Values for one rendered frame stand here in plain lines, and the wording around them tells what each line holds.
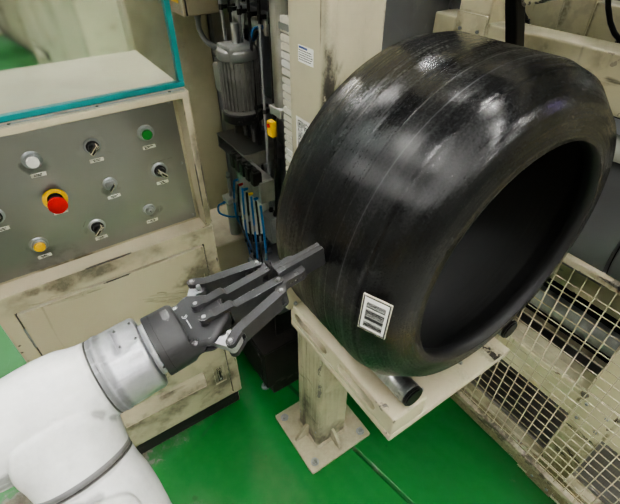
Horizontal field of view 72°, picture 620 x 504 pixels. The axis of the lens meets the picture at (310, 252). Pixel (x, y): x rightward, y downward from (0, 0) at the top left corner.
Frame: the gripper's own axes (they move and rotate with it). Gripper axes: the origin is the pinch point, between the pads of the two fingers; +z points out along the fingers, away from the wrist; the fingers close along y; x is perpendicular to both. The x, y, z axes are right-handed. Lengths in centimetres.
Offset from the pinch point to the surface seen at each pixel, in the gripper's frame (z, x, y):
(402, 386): 11.6, 32.8, -8.5
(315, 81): 24.1, -8.3, 29.6
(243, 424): -13, 122, 51
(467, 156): 18.3, -12.5, -9.4
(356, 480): 10, 125, 9
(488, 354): 38, 48, -9
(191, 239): -2, 35, 60
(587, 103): 37.7, -12.3, -11.2
